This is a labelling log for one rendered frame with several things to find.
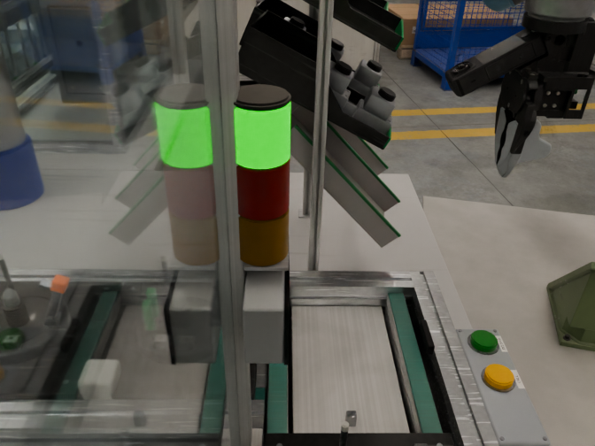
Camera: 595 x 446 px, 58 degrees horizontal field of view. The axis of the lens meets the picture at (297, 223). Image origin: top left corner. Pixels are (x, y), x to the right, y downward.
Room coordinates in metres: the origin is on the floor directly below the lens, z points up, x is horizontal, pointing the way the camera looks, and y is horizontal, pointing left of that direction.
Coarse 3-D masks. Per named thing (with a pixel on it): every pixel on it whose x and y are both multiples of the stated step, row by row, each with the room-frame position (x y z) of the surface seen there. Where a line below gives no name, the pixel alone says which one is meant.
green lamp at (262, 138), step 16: (240, 112) 0.39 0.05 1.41; (256, 112) 0.39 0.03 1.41; (272, 112) 0.39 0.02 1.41; (288, 112) 0.40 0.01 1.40; (240, 128) 0.39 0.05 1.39; (256, 128) 0.39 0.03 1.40; (272, 128) 0.39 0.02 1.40; (288, 128) 0.41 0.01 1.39; (240, 144) 0.39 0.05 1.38; (256, 144) 0.39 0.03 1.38; (272, 144) 0.39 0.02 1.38; (288, 144) 0.41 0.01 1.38; (240, 160) 0.39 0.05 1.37; (256, 160) 0.39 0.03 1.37; (272, 160) 0.39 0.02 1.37
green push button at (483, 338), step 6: (480, 330) 0.62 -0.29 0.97; (474, 336) 0.60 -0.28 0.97; (480, 336) 0.60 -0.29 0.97; (486, 336) 0.60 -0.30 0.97; (492, 336) 0.60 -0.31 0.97; (474, 342) 0.59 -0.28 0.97; (480, 342) 0.59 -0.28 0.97; (486, 342) 0.59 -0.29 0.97; (492, 342) 0.59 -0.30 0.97; (480, 348) 0.58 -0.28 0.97; (486, 348) 0.58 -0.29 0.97; (492, 348) 0.58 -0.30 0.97
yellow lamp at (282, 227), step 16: (240, 224) 0.40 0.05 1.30; (256, 224) 0.39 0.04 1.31; (272, 224) 0.39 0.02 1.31; (288, 224) 0.41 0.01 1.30; (240, 240) 0.40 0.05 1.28; (256, 240) 0.39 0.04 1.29; (272, 240) 0.39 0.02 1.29; (288, 240) 0.41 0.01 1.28; (240, 256) 0.40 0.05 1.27; (256, 256) 0.39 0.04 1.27; (272, 256) 0.39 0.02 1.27
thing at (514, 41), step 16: (528, 32) 0.67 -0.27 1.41; (496, 48) 0.68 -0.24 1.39; (512, 48) 0.65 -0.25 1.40; (528, 48) 0.65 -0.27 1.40; (544, 48) 0.65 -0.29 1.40; (464, 64) 0.66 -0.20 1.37; (480, 64) 0.65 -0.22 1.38; (496, 64) 0.64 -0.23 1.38; (512, 64) 0.64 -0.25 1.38; (448, 80) 0.66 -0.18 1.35; (464, 80) 0.64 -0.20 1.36; (480, 80) 0.64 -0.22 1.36
